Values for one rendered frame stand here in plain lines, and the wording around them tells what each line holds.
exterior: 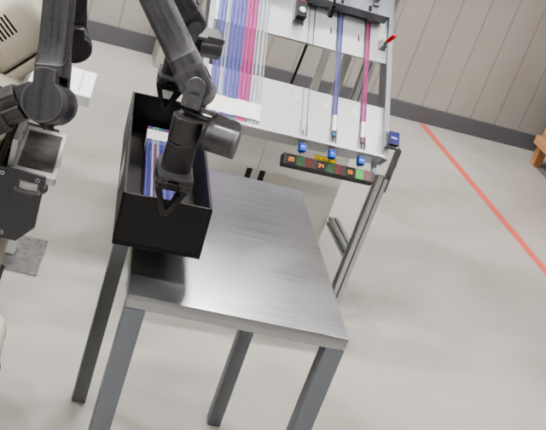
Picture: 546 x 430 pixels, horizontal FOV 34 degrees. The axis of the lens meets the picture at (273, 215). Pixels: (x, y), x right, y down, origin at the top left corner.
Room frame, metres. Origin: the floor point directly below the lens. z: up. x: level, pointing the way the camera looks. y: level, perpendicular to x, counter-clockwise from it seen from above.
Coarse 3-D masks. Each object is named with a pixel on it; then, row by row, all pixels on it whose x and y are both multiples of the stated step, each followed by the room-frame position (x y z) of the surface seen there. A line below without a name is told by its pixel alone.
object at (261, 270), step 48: (240, 192) 2.08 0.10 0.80; (288, 192) 2.19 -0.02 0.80; (240, 240) 1.82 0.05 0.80; (288, 240) 1.91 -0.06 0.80; (144, 288) 1.48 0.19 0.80; (192, 288) 1.54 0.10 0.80; (240, 288) 1.61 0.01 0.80; (288, 288) 1.68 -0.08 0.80; (96, 336) 2.09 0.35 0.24; (240, 336) 2.19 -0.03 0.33; (288, 336) 1.53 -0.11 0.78; (336, 336) 1.55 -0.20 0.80
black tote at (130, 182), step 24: (144, 96) 2.05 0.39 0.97; (144, 120) 2.05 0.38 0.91; (168, 120) 2.06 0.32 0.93; (120, 168) 1.80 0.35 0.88; (120, 192) 1.57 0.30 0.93; (192, 192) 1.80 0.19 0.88; (120, 216) 1.49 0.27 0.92; (144, 216) 1.50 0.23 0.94; (168, 216) 1.52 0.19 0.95; (192, 216) 1.53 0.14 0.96; (120, 240) 1.50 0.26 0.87; (144, 240) 1.51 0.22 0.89; (168, 240) 1.52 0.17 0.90; (192, 240) 1.53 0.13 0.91
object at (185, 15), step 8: (176, 0) 1.97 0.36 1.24; (184, 0) 1.97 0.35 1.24; (192, 0) 1.98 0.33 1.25; (184, 8) 1.98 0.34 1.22; (192, 8) 1.99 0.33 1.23; (200, 8) 2.05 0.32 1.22; (184, 16) 1.99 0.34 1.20; (192, 16) 2.00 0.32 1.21; (200, 16) 2.01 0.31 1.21; (200, 32) 2.03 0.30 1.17
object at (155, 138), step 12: (156, 132) 2.00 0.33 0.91; (168, 132) 2.02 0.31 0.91; (144, 144) 1.98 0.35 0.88; (156, 144) 1.93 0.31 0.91; (144, 156) 1.89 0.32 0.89; (156, 156) 1.86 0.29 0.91; (144, 168) 1.81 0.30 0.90; (144, 180) 1.73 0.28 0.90; (144, 192) 1.66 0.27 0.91; (168, 192) 1.69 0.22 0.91
